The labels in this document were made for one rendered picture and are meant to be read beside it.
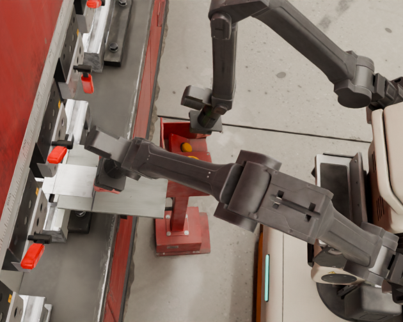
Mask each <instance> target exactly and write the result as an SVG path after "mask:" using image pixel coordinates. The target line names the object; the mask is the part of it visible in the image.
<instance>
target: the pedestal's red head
mask: <svg viewBox="0 0 403 322"><path fill-rule="evenodd" d="M189 125H190V122H166V123H163V127H162V118H161V130H160V147H161V148H163V149H165V150H166V151H168V152H171V153H176V154H179V155H183V156H187V157H189V156H192V157H196V158H198V159H199V160H203V161H206V162H210V163H212V155H211V151H207V140H206V138H207V137H201V138H198V139H195V134H194V133H191V132H190V131H189ZM163 129H164V138H163ZM183 142H186V143H189V144H190V145H191V147H192V152H182V151H181V149H180V145H181V144H182V143H183ZM192 196H210V194H207V193H205V192H201V191H199V190H196V189H193V188H191V187H187V186H185V185H182V184H179V183H176V182H174V181H171V180H168V186H167V193H166V197H192Z"/></svg>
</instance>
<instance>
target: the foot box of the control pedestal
mask: <svg viewBox="0 0 403 322"><path fill-rule="evenodd" d="M186 214H187V217H188V226H189V235H185V236H166V217H165V215H171V211H164V219H159V218H155V219H154V220H155V249H156V256H178V255H190V254H210V253H211V246H210V234H209V221H208V214H207V212H199V207H198V206H188V207H187V213H186Z"/></svg>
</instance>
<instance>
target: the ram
mask: <svg viewBox="0 0 403 322"><path fill-rule="evenodd" d="M63 2H64V0H0V223H1V219H2V217H3V213H4V209H5V206H6V202H7V199H8V195H9V192H10V188H11V185H12V181H13V177H14V174H15V170H16V167H17V163H18V161H19V157H20V152H21V149H22V145H23V143H24V139H25V136H26V132H27V129H28V125H29V120H30V118H31V114H32V111H33V107H34V104H35V100H36V96H37V93H38V89H39V87H40V83H41V79H42V75H43V71H44V68H45V64H46V62H47V58H48V55H49V51H50V48H51V44H52V40H53V37H54V33H55V30H56V26H57V23H58V19H59V15H60V12H61V8H62V6H63ZM73 3H74V0H70V1H69V4H68V8H67V12H66V15H65V19H64V22H63V27H62V29H61V33H60V36H59V40H58V44H57V47H56V51H55V55H54V59H53V62H52V66H51V70H50V73H49V77H48V80H47V84H46V87H45V91H44V94H43V98H42V102H41V106H40V110H39V113H38V117H37V119H36V124H35V128H34V130H33V135H32V138H31V142H30V145H29V149H28V153H27V156H26V161H25V163H24V167H23V170H22V174H21V177H20V181H19V186H18V189H17V193H16V196H15V200H14V203H13V207H12V211H11V214H10V218H9V221H8V225H7V228H6V232H5V235H4V240H3V244H2V247H1V251H0V273H1V268H2V265H3V261H4V257H5V254H6V249H7V246H8V242H9V239H10V235H11V232H12V228H13V223H14V220H15V216H16V213H17V209H18V206H19V202H20V197H21V195H22V190H23V188H24V183H25V180H26V176H27V173H28V169H29V165H30V161H31V157H32V154H33V150H34V147H35V142H36V138H37V135H38V131H39V128H40V124H41V121H42V117H43V112H44V109H45V105H46V102H47V98H48V95H49V91H50V88H51V84H52V79H53V77H54V72H55V69H56V65H57V62H58V58H59V54H60V50H61V46H62V43H63V39H64V36H65V31H66V29H67V24H68V20H69V17H70V13H71V10H72V6H73Z"/></svg>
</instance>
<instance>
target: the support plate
mask: <svg viewBox="0 0 403 322"><path fill-rule="evenodd" d="M67 164H70V165H81V166H88V167H96V165H98V164H99V155H97V154H94V153H92V152H90V151H88V150H86V149H84V146H83V145H76V144H74V146H73V149H70V152H69V155H68V160H67ZM167 186H168V180H167V179H162V178H159V179H157V180H155V179H152V180H151V179H148V178H146V177H143V176H141V177H140V179H139V180H138V181H136V180H134V179H132V178H129V177H127V178H126V182H125V189H124V190H123V191H122V192H120V193H119V194H115V193H111V192H97V191H96V193H95V199H94V203H93V209H92V211H91V205H92V201H93V198H90V197H77V196H71V195H59V199H58V205H57V209H64V210H76V211H88V212H95V213H108V214H115V215H127V216H134V217H146V218H153V219H164V209H165V203H166V193H167Z"/></svg>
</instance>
